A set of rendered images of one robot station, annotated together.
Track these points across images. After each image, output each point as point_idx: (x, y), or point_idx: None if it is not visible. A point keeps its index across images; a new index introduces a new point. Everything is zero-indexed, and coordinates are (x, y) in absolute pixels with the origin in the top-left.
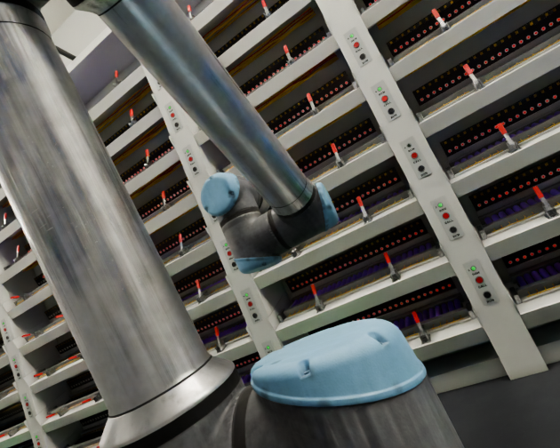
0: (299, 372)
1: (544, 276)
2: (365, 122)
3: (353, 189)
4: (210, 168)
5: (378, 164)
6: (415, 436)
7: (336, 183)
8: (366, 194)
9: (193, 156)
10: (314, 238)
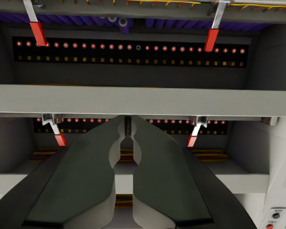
0: None
1: None
2: (39, 130)
3: (83, 61)
4: (253, 202)
5: (46, 74)
6: None
7: (66, 91)
8: (68, 44)
9: (263, 226)
10: (170, 11)
